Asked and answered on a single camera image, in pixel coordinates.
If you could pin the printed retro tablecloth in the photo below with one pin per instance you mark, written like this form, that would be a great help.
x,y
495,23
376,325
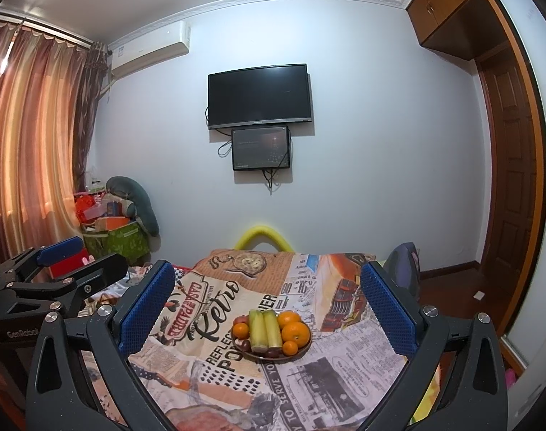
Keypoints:
x,y
189,366

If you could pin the small wall monitor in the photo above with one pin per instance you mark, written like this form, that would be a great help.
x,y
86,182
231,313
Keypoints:
x,y
261,148

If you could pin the orange pink curtain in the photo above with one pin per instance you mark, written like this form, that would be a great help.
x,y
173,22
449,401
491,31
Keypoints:
x,y
48,94

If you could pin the green storage box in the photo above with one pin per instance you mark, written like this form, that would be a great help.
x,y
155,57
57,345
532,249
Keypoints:
x,y
130,241

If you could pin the small orange at right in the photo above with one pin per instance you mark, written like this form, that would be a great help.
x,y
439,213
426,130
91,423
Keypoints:
x,y
290,348

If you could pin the brown wooden door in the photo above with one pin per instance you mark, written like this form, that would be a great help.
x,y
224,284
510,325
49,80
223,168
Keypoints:
x,y
516,187

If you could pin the orange under gripper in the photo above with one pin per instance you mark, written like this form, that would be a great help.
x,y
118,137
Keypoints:
x,y
240,331

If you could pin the wooden overhead cabinet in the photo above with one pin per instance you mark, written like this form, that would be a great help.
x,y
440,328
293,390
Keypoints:
x,y
463,28

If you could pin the grey plush toy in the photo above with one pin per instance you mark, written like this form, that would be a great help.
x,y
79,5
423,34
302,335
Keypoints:
x,y
139,206

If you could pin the large wall television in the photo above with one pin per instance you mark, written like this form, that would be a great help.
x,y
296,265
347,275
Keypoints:
x,y
260,95

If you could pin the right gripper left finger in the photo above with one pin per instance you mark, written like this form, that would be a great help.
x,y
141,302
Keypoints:
x,y
59,392

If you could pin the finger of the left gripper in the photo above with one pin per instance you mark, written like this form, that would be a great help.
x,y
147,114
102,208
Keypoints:
x,y
26,265
88,273

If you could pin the red box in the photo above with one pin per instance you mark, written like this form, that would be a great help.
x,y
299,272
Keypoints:
x,y
70,264

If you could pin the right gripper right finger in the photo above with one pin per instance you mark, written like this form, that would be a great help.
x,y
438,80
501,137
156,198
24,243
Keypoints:
x,y
474,396

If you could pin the dark glass plate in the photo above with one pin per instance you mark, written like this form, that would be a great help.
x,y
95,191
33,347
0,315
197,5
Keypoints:
x,y
243,346

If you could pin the white air conditioner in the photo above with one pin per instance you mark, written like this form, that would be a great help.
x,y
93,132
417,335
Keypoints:
x,y
151,48

